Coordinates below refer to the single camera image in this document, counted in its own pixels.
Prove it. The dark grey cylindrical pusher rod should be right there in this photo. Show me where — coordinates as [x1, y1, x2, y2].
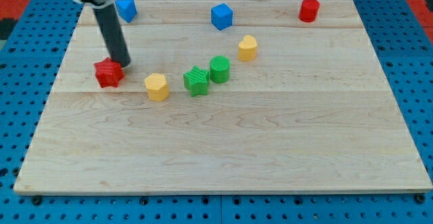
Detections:
[93, 4, 131, 68]

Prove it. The red star block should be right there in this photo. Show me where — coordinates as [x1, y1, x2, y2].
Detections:
[93, 58, 124, 88]

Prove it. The green star block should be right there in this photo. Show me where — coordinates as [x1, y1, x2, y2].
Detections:
[183, 66, 210, 97]

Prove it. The yellow heart block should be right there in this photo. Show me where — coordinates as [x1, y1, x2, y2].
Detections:
[237, 35, 258, 62]

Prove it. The blue triangular block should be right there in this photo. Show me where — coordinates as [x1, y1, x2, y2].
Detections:
[115, 0, 137, 23]

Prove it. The yellow hexagon block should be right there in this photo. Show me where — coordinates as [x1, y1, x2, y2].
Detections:
[144, 73, 169, 102]

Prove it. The green cylinder block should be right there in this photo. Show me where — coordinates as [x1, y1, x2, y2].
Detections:
[210, 56, 230, 84]

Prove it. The blue cube block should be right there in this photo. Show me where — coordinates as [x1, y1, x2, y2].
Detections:
[210, 3, 233, 30]

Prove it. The wooden board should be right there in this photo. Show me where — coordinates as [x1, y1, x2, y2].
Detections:
[14, 0, 432, 196]

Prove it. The red cylinder block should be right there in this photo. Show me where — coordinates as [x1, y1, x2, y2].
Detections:
[298, 0, 320, 23]

